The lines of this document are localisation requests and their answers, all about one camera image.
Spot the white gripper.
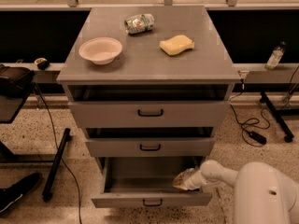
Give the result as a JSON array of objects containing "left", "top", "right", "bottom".
[{"left": 173, "top": 168, "right": 207, "bottom": 190}]

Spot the grey bottom drawer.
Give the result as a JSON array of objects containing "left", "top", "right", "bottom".
[{"left": 93, "top": 156, "right": 212, "bottom": 208}]

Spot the grey drawer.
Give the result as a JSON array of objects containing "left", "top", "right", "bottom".
[
  {"left": 93, "top": 156, "right": 212, "bottom": 208},
  {"left": 69, "top": 102, "right": 228, "bottom": 128},
  {"left": 86, "top": 137, "right": 215, "bottom": 157}
]

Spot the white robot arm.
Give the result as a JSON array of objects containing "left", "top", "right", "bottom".
[{"left": 173, "top": 160, "right": 299, "bottom": 224}]

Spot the grey middle drawer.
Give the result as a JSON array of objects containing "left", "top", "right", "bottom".
[{"left": 86, "top": 137, "right": 215, "bottom": 157}]

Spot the grey drawer cabinet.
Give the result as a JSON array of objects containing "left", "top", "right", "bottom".
[{"left": 56, "top": 5, "right": 242, "bottom": 173}]

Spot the grey top drawer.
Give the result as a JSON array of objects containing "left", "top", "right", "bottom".
[{"left": 69, "top": 102, "right": 228, "bottom": 128}]

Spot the black wheeled stand leg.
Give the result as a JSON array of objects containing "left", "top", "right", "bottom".
[{"left": 260, "top": 91, "right": 294, "bottom": 143}]

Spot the yellow sponge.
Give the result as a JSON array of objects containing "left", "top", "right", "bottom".
[{"left": 160, "top": 35, "right": 194, "bottom": 56}]

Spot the white bowl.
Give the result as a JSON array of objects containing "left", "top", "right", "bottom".
[{"left": 78, "top": 37, "right": 122, "bottom": 65}]

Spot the clear plastic bottle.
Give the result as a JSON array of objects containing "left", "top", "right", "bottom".
[{"left": 265, "top": 41, "right": 286, "bottom": 70}]

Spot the crushed green white can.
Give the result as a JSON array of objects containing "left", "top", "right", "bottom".
[{"left": 124, "top": 13, "right": 155, "bottom": 35}]

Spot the black shoe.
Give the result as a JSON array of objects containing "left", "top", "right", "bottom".
[{"left": 0, "top": 173, "right": 41, "bottom": 215}]

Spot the black yellow tape measure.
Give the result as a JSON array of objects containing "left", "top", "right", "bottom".
[{"left": 34, "top": 58, "right": 50, "bottom": 70}]

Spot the black side table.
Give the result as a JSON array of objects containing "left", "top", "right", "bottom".
[{"left": 0, "top": 83, "right": 71, "bottom": 202}]

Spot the black bag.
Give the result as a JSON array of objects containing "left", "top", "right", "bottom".
[{"left": 0, "top": 64, "right": 35, "bottom": 98}]

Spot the black power adapter cable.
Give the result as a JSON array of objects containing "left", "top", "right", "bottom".
[{"left": 229, "top": 77, "right": 271, "bottom": 147}]

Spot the black floor cable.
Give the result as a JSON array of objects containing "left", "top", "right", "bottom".
[{"left": 33, "top": 86, "right": 83, "bottom": 224}]

